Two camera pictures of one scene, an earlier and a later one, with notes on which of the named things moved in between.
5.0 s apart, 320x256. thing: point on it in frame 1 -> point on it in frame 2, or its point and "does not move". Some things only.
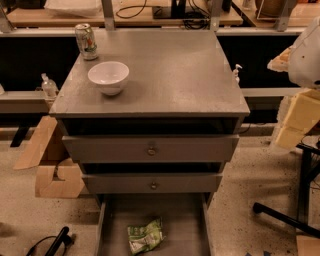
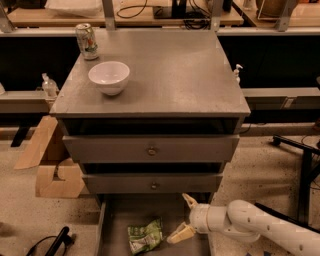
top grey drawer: (151, 148) does not move
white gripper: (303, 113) -> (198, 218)
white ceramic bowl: (110, 76) does not move
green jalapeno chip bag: (145, 238) does not move
